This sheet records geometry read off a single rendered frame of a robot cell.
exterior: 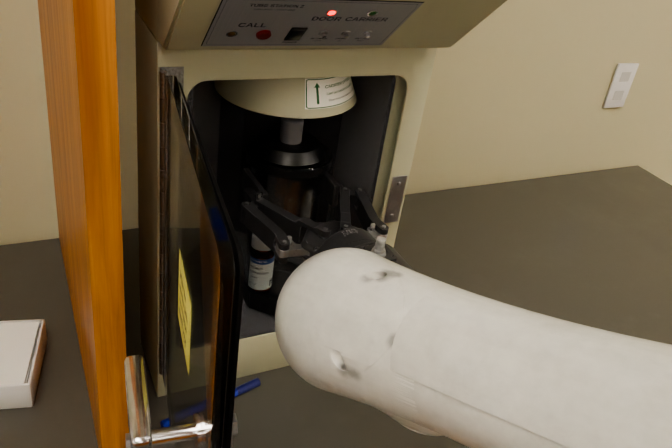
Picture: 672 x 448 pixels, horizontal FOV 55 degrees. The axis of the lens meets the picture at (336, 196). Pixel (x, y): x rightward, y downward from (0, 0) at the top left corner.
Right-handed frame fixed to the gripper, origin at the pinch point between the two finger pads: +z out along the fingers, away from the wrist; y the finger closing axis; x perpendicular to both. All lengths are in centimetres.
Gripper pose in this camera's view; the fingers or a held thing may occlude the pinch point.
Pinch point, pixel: (287, 183)
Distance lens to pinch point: 83.3
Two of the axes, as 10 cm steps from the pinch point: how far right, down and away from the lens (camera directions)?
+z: -4.3, -4.9, 7.5
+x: -1.3, 8.6, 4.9
